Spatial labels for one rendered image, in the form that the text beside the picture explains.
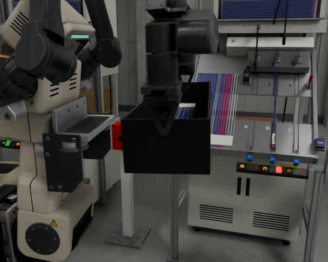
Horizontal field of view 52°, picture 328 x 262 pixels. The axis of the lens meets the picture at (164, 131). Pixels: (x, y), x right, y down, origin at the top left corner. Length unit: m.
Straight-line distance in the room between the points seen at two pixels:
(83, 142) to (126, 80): 5.21
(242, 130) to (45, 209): 1.16
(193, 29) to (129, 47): 5.44
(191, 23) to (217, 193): 1.72
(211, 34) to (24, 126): 0.60
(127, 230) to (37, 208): 1.35
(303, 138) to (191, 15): 1.33
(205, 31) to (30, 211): 0.71
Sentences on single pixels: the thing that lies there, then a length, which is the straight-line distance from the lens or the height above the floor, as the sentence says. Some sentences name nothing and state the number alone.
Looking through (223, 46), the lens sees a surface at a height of 1.23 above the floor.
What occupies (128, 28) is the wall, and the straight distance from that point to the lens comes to 6.00.
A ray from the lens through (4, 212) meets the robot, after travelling 1.12.
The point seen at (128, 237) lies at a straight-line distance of 2.34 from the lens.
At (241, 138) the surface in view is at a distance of 1.81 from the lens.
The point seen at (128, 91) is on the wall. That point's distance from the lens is 6.08.
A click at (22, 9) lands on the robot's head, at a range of 0.92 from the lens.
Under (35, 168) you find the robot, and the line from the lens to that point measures 1.02.
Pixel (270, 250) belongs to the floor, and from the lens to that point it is 2.33.
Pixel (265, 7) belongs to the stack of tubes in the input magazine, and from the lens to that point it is 2.13.
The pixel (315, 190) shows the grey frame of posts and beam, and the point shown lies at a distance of 1.86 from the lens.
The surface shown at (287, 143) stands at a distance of 1.81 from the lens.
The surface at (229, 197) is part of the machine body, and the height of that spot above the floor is 0.31.
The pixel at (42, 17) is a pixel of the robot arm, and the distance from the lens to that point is 0.75.
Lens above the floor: 1.28
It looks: 15 degrees down
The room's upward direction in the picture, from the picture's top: straight up
